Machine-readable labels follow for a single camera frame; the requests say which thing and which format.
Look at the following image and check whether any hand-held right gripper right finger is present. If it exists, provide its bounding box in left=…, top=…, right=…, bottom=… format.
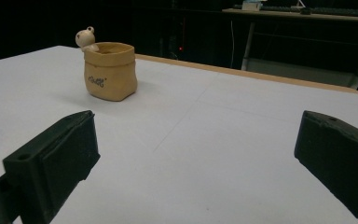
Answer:
left=294, top=109, right=358, bottom=224

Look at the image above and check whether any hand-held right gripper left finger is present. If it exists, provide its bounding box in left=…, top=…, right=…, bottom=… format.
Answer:
left=2, top=109, right=102, bottom=224

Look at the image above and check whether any tan bear sack-shaped pot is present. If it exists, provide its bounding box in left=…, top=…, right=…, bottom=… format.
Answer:
left=75, top=25, right=139, bottom=103

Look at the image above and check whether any background desk with metal legs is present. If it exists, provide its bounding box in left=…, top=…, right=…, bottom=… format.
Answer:
left=222, top=7, right=358, bottom=91

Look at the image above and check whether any white table cover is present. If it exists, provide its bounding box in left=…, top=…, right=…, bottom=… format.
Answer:
left=0, top=45, right=358, bottom=224

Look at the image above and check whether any black keyboard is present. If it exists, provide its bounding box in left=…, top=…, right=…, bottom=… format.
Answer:
left=260, top=5, right=358, bottom=19

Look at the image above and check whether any dark device with red light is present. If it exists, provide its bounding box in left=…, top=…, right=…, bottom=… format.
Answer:
left=167, top=15, right=188, bottom=61

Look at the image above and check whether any white box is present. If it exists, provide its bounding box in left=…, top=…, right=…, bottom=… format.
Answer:
left=241, top=0, right=264, bottom=12

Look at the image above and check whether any white hanging cable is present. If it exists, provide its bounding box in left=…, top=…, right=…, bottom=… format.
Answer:
left=229, top=20, right=236, bottom=69

